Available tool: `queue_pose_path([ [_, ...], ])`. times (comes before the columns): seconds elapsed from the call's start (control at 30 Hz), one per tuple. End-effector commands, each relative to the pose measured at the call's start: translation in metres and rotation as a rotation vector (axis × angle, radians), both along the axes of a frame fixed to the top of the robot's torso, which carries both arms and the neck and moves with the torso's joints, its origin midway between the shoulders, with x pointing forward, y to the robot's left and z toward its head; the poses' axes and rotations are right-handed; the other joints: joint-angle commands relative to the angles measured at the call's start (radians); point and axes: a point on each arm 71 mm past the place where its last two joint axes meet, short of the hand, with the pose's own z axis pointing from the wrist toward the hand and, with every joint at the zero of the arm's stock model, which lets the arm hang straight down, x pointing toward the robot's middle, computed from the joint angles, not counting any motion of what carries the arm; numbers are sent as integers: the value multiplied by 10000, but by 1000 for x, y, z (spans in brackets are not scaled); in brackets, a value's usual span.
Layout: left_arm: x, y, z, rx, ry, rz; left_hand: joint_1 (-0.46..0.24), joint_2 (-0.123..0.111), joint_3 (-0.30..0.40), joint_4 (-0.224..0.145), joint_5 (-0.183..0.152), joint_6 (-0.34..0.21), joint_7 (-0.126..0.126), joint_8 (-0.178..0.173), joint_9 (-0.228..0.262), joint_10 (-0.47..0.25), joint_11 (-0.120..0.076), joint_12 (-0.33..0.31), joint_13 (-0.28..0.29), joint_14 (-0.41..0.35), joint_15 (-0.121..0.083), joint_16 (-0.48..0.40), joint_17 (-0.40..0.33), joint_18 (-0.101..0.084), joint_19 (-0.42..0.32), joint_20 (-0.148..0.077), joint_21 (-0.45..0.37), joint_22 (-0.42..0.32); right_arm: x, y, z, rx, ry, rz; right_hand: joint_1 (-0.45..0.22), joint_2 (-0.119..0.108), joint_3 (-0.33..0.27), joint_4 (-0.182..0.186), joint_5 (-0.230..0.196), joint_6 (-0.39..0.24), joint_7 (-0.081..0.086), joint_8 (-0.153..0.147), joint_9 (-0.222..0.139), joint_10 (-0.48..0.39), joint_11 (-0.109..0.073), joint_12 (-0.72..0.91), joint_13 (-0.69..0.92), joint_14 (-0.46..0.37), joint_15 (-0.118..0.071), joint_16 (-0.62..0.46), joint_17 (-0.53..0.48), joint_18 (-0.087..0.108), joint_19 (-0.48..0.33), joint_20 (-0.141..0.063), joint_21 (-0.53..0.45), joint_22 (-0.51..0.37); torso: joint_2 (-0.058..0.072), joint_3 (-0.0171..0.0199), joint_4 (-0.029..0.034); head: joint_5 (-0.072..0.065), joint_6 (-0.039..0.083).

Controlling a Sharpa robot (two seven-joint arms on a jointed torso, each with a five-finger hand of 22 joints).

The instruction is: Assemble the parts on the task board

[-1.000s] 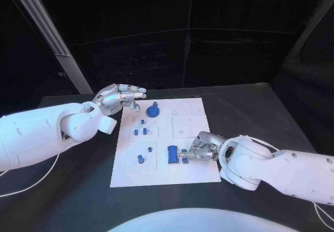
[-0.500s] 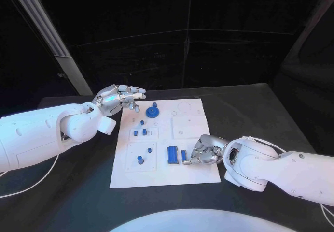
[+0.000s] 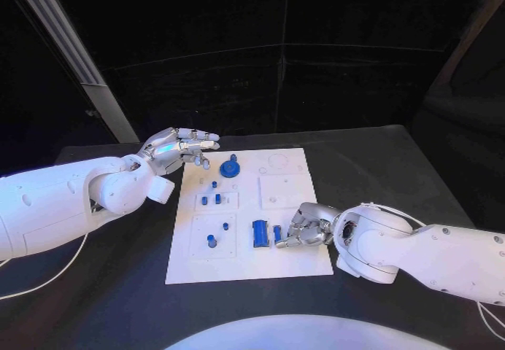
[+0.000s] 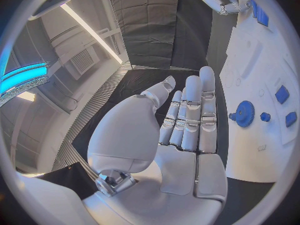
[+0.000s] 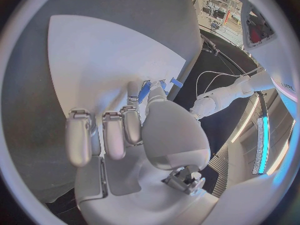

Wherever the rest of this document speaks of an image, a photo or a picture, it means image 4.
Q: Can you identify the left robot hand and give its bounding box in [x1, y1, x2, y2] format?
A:
[81, 65, 229, 225]

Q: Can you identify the white task board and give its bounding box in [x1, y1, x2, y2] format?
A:
[205, 0, 300, 184]

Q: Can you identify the large blue cylinder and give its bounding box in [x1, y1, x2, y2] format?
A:
[250, 0, 270, 27]

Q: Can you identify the blue gear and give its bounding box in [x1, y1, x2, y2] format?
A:
[235, 100, 257, 128]

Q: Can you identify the blue block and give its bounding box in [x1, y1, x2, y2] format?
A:
[274, 84, 291, 105]
[285, 111, 299, 128]

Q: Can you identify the small blue plug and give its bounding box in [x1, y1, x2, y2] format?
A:
[259, 112, 272, 123]

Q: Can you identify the glowing light bar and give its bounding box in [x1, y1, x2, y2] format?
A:
[0, 61, 52, 107]

